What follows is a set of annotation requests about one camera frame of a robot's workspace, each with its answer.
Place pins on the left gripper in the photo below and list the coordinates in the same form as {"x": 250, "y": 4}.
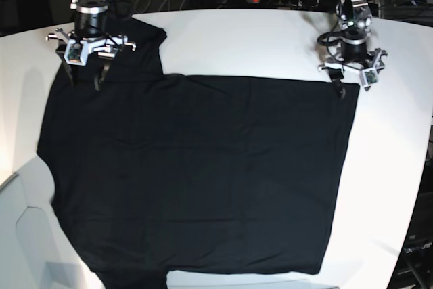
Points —
{"x": 346, "y": 55}

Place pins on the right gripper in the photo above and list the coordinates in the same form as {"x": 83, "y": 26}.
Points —
{"x": 89, "y": 30}

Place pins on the black T-shirt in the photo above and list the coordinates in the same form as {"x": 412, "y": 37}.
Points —
{"x": 212, "y": 174}

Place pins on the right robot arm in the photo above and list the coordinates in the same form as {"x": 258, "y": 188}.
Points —
{"x": 60, "y": 49}

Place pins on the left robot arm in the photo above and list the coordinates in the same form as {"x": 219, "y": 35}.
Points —
{"x": 354, "y": 18}

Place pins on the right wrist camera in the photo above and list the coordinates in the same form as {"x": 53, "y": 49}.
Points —
{"x": 73, "y": 54}

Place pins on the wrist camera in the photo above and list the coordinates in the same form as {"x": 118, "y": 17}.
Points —
{"x": 73, "y": 54}
{"x": 368, "y": 77}

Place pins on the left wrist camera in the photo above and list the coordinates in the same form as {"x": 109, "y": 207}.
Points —
{"x": 368, "y": 77}

